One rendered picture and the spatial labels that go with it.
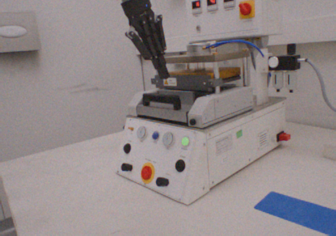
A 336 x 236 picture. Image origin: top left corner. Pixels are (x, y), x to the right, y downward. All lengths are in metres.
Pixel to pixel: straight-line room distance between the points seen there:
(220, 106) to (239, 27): 0.33
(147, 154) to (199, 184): 0.20
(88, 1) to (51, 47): 0.44
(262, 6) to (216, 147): 0.47
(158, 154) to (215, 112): 0.20
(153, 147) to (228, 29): 0.48
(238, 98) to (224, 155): 0.17
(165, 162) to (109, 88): 1.60
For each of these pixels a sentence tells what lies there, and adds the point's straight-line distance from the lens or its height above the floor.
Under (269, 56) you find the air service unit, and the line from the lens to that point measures 0.95.
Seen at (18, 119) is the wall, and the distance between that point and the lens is 2.19.
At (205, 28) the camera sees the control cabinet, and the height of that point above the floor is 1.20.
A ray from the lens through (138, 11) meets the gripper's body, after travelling 0.77.
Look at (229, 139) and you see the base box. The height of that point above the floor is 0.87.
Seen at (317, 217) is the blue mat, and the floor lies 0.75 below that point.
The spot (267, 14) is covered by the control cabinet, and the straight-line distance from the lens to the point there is 0.99.
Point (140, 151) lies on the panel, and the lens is 0.89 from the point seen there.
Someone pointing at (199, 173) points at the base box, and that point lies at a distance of 0.75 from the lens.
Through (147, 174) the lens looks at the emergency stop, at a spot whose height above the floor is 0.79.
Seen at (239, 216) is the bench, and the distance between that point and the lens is 0.71.
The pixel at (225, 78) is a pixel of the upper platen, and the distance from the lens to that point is 0.90.
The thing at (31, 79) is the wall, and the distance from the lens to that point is 2.18.
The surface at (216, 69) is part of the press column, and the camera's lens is 0.81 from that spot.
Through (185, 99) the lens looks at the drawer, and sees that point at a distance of 0.85.
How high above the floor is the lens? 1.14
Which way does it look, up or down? 13 degrees down
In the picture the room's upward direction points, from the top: 5 degrees counter-clockwise
